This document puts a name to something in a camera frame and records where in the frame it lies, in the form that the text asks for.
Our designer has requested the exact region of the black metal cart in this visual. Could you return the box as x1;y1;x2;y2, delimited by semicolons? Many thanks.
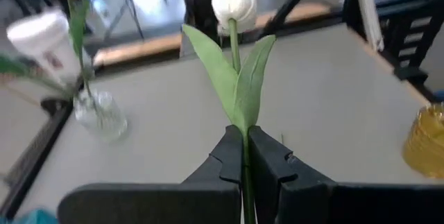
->
343;0;444;103

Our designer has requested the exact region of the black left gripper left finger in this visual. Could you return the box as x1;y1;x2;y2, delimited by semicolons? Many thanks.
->
182;125;244;186

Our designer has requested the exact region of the blue glass vase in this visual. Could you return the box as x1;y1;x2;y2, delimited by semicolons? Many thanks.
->
10;208;60;224

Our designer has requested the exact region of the white trash bin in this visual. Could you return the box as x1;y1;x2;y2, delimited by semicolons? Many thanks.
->
6;8;83;86

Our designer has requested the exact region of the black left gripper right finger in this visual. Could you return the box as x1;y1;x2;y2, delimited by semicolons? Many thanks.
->
248;126;336;224

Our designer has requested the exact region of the wooden table board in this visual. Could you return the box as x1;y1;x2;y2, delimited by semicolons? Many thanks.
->
93;1;431;107

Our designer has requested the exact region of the white artificial tulip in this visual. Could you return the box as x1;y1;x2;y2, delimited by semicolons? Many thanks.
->
182;0;278;224

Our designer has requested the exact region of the gold textured glass vase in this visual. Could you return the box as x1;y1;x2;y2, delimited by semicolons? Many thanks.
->
402;102;444;180

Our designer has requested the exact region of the clear glass vase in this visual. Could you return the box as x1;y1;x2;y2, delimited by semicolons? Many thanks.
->
72;88;128;144

